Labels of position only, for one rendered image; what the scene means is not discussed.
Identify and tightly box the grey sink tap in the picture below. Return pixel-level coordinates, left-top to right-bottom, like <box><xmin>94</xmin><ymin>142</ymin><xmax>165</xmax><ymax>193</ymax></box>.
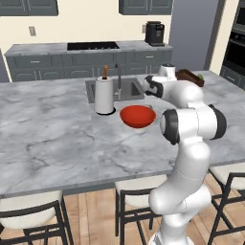
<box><xmin>114</xmin><ymin>63</ymin><xmax>123</xmax><ymax>97</ymax></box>

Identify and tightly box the black built-in oven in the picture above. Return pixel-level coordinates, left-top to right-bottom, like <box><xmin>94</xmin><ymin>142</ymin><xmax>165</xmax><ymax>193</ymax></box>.
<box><xmin>222</xmin><ymin>0</ymin><xmax>245</xmax><ymax>78</ymax></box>

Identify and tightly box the white paper towel roll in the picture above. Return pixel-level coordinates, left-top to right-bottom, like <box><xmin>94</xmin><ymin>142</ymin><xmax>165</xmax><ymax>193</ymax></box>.
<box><xmin>94</xmin><ymin>77</ymin><xmax>115</xmax><ymax>115</ymax></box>

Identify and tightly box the black stool with cream seat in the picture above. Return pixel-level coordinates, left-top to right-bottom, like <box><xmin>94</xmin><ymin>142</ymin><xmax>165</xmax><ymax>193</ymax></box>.
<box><xmin>114</xmin><ymin>173</ymin><xmax>169</xmax><ymax>245</ymax></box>
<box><xmin>207</xmin><ymin>162</ymin><xmax>245</xmax><ymax>245</ymax></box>
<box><xmin>0</xmin><ymin>189</ymin><xmax>75</xmax><ymax>245</ymax></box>

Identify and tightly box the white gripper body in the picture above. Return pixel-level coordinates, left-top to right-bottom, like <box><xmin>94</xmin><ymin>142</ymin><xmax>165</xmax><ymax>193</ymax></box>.
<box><xmin>158</xmin><ymin>63</ymin><xmax>178</xmax><ymax>82</ymax></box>

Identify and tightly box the grey base cupboard run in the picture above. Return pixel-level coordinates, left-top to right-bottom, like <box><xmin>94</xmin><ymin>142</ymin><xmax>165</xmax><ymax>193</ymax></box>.
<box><xmin>4</xmin><ymin>40</ymin><xmax>174</xmax><ymax>83</ymax></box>

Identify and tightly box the grey fridge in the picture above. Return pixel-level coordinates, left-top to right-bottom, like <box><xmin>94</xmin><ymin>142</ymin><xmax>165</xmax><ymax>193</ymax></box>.
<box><xmin>168</xmin><ymin>0</ymin><xmax>226</xmax><ymax>72</ymax></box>

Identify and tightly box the black hob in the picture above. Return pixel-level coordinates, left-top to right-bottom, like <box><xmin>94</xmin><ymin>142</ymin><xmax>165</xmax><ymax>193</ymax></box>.
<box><xmin>66</xmin><ymin>41</ymin><xmax>121</xmax><ymax>52</ymax></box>

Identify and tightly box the steel sink basin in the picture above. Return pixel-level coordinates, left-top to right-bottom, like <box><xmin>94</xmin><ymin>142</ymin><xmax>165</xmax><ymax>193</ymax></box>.
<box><xmin>84</xmin><ymin>77</ymin><xmax>145</xmax><ymax>104</ymax></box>

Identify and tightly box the brown wooden tray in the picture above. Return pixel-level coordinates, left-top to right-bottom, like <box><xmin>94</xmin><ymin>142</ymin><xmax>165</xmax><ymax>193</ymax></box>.
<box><xmin>174</xmin><ymin>68</ymin><xmax>206</xmax><ymax>88</ymax></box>

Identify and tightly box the black coffee machine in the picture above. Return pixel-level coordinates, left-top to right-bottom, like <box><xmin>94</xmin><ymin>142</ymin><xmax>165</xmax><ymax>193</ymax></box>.
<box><xmin>145</xmin><ymin>20</ymin><xmax>166</xmax><ymax>48</ymax></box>

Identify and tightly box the grey drawer below oven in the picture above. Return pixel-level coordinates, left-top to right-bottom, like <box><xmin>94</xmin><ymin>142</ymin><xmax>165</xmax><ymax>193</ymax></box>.
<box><xmin>219</xmin><ymin>65</ymin><xmax>245</xmax><ymax>90</ymax></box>

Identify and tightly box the grey wall cupboard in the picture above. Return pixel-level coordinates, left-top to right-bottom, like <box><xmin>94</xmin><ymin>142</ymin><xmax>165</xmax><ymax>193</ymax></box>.
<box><xmin>119</xmin><ymin>0</ymin><xmax>174</xmax><ymax>16</ymax></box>
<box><xmin>0</xmin><ymin>0</ymin><xmax>59</xmax><ymax>17</ymax></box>

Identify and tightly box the red bowl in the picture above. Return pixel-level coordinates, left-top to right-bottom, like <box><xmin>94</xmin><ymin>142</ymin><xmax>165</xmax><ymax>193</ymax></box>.
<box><xmin>119</xmin><ymin>104</ymin><xmax>157</xmax><ymax>129</ymax></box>

